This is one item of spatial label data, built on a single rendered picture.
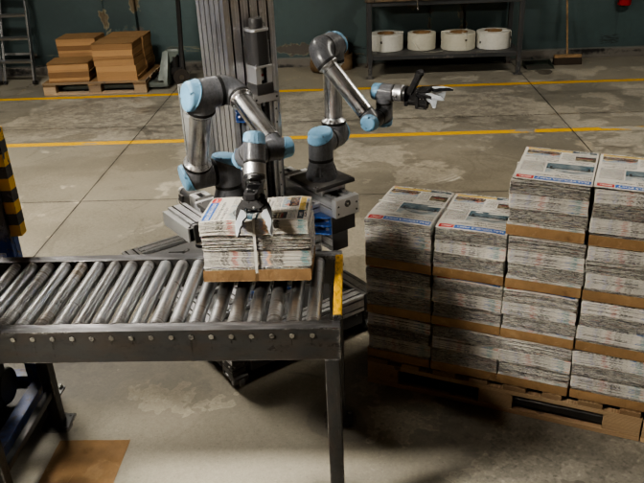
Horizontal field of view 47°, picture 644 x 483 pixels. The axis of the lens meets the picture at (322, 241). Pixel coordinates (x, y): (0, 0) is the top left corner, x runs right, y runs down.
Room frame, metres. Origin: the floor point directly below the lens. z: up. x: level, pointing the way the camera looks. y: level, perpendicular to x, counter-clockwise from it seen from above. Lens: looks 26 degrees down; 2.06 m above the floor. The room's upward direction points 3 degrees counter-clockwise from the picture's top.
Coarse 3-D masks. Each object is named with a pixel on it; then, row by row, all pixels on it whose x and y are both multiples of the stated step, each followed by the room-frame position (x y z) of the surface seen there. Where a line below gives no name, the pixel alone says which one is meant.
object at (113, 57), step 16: (112, 32) 9.13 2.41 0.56; (128, 32) 9.08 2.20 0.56; (144, 32) 9.03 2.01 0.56; (64, 48) 8.81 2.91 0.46; (80, 48) 8.80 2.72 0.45; (96, 48) 8.40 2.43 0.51; (112, 48) 8.38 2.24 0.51; (128, 48) 8.37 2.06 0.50; (144, 48) 8.79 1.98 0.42; (48, 64) 8.40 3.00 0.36; (64, 64) 8.40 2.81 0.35; (80, 64) 8.39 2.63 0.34; (96, 64) 8.40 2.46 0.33; (112, 64) 8.38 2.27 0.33; (128, 64) 8.37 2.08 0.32; (144, 64) 8.69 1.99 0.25; (48, 80) 8.52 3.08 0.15; (64, 80) 8.40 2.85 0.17; (80, 80) 8.40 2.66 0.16; (96, 80) 8.42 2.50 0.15; (112, 80) 8.37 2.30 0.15; (128, 80) 8.35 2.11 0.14; (144, 80) 8.34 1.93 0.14
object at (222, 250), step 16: (208, 208) 2.41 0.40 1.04; (224, 208) 2.40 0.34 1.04; (208, 224) 2.27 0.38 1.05; (224, 224) 2.26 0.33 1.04; (208, 240) 2.26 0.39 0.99; (224, 240) 2.26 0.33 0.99; (240, 240) 2.26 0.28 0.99; (208, 256) 2.26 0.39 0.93; (224, 256) 2.26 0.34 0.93; (240, 256) 2.25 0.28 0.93
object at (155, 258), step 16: (64, 256) 2.58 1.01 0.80; (80, 256) 2.57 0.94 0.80; (96, 256) 2.56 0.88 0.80; (112, 256) 2.56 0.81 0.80; (128, 256) 2.55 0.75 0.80; (144, 256) 2.54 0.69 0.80; (160, 256) 2.54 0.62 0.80; (176, 256) 2.53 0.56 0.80; (192, 256) 2.53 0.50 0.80; (320, 256) 2.48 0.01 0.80; (0, 272) 2.54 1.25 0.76
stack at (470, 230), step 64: (448, 192) 2.98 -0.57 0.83; (384, 256) 2.72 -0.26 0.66; (448, 256) 2.61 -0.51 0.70; (512, 256) 2.51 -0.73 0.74; (576, 256) 2.42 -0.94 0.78; (640, 256) 2.33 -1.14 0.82; (384, 320) 2.73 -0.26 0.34; (512, 320) 2.51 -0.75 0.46; (576, 320) 2.43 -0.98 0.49; (640, 320) 2.31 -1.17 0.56; (384, 384) 2.72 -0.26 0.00; (576, 384) 2.39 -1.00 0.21; (640, 384) 2.29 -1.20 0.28
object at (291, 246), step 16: (272, 208) 2.39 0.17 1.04; (288, 208) 2.38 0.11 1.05; (304, 208) 2.37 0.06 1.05; (288, 224) 2.25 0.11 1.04; (304, 224) 2.25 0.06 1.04; (272, 240) 2.25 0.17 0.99; (288, 240) 2.25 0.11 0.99; (304, 240) 2.24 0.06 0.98; (272, 256) 2.24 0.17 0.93; (288, 256) 2.24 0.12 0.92; (304, 256) 2.24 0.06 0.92
